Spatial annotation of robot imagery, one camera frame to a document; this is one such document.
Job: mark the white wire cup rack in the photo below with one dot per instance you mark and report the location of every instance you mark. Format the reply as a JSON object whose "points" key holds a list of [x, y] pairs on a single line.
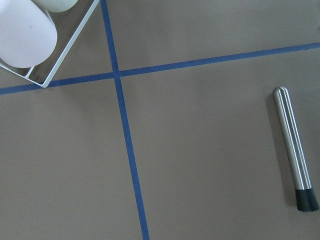
{"points": [[69, 25]]}

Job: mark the steel muddler black tip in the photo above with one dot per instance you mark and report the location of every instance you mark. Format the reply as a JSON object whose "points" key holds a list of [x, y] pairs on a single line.
{"points": [[306, 200]]}

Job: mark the pink cup on rack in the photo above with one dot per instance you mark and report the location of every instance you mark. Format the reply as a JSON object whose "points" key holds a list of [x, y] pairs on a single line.
{"points": [[27, 36]]}

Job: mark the cream cup on rack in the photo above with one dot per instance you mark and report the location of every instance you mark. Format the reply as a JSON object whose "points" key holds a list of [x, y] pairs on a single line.
{"points": [[55, 6]]}

